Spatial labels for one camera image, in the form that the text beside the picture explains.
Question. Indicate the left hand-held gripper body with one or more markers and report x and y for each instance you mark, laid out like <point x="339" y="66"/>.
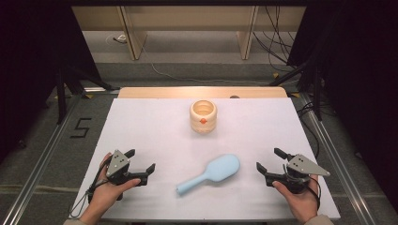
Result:
<point x="118" y="162"/>

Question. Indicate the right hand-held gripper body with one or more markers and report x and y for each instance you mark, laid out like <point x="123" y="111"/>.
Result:
<point x="300" y="165"/>

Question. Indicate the light blue hairbrush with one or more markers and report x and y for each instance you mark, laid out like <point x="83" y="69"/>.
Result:
<point x="219" y="169"/>

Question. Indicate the cream ribbed cup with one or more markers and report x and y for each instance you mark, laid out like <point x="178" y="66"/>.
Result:
<point x="203" y="123"/>

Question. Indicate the person's left hand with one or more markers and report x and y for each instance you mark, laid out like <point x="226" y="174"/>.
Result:
<point x="103" y="193"/>

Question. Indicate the person's right hand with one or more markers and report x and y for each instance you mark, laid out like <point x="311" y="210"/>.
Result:
<point x="302" y="204"/>

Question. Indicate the white table board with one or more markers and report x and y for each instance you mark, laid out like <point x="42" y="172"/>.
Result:
<point x="162" y="137"/>

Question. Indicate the black metal stand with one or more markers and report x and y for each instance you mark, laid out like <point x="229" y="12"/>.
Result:
<point x="62" y="100"/>
<point x="317" y="100"/>

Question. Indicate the wooden table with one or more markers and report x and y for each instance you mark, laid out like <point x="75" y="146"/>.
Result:
<point x="156" y="92"/>

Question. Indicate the black curtain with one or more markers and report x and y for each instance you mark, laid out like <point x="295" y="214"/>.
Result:
<point x="359" y="78"/>
<point x="28" y="62"/>

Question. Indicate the white floor socket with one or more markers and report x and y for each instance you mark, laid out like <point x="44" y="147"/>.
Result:
<point x="120" y="38"/>

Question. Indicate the metal floor rail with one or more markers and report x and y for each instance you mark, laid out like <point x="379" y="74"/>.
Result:
<point x="43" y="156"/>
<point x="338" y="159"/>

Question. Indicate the light wooden furniture frame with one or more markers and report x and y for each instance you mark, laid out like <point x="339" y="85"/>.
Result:
<point x="187" y="17"/>

